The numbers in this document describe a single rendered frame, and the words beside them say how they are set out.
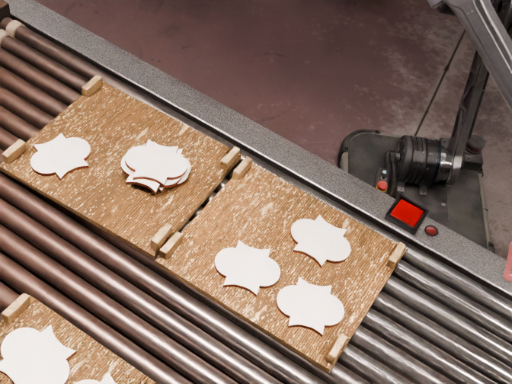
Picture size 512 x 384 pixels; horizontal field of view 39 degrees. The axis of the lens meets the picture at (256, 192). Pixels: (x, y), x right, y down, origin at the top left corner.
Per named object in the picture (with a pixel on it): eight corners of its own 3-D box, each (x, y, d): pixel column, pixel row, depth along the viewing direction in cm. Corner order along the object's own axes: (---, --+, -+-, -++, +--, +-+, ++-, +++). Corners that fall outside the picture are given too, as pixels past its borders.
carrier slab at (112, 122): (100, 84, 181) (100, 79, 180) (241, 158, 171) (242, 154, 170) (-2, 170, 160) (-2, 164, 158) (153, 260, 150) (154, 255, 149)
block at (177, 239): (176, 237, 152) (177, 229, 150) (183, 241, 152) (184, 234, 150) (158, 257, 149) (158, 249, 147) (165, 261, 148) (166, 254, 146)
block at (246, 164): (245, 162, 168) (247, 154, 166) (252, 166, 168) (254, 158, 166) (231, 178, 165) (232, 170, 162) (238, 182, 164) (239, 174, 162)
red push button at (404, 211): (399, 202, 169) (401, 198, 168) (422, 215, 168) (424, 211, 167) (388, 218, 166) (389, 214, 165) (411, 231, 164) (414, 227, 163)
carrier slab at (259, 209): (247, 164, 170) (248, 159, 169) (404, 252, 159) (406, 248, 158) (154, 264, 149) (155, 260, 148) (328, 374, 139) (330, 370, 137)
